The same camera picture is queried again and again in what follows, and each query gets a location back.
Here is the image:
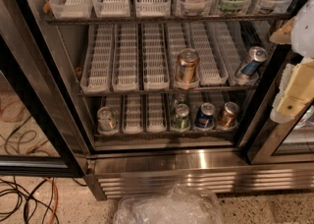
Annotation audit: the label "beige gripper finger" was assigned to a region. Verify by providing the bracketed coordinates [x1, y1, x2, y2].
[276, 60, 314, 120]
[270, 18, 294, 45]

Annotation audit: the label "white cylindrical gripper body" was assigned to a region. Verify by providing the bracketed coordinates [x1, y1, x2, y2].
[270, 56, 314, 125]

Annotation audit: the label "silver 7up can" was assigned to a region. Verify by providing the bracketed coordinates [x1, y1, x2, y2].
[97, 107, 117, 132]

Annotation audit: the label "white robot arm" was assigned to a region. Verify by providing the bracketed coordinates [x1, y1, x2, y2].
[270, 0, 314, 123]

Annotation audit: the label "blue silver slim can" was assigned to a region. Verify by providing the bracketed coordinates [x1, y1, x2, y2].
[235, 46, 267, 80]

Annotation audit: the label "right glass fridge door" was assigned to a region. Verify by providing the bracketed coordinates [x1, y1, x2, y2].
[235, 46, 314, 164]

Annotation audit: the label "glass fridge door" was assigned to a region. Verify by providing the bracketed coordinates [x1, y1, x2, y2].
[0, 0, 93, 177]
[235, 46, 314, 164]

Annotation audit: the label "copper can bottom shelf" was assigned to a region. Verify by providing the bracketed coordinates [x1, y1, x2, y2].
[217, 102, 239, 129]

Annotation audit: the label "blue soda can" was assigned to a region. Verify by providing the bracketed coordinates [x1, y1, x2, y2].
[194, 103, 216, 130]

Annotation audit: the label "gold can middle shelf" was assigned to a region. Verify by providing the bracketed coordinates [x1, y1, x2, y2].
[175, 48, 200, 84]

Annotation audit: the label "green soda can behind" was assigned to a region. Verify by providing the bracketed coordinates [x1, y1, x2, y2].
[172, 93, 188, 107]

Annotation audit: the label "green soda can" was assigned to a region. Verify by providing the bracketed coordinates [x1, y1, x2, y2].
[171, 103, 189, 131]
[172, 93, 188, 107]

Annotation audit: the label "green soda can front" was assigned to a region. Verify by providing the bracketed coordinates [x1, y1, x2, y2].
[171, 103, 189, 131]

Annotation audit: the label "steel fridge base grille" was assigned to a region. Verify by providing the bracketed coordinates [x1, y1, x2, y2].
[84, 149, 314, 200]

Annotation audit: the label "left glass fridge door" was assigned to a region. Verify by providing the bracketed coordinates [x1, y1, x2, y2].
[0, 0, 93, 177]

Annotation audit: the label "crumpled clear plastic bag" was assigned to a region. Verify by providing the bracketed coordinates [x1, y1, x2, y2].
[113, 184, 223, 224]

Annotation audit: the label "top wire shelf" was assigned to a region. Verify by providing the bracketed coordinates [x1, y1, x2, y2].
[45, 14, 291, 26]

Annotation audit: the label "wire shelf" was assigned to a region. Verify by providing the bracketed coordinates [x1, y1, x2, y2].
[45, 14, 291, 26]
[94, 129, 236, 140]
[78, 84, 257, 97]

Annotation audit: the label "middle wire shelf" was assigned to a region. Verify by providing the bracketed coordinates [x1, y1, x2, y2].
[78, 84, 257, 97]

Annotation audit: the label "bottom wire shelf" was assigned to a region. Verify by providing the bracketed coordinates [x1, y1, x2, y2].
[94, 129, 236, 140]

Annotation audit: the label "orange cable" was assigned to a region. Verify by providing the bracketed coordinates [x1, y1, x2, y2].
[41, 177, 60, 224]

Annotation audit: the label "black cables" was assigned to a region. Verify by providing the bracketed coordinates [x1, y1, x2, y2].
[0, 176, 87, 224]

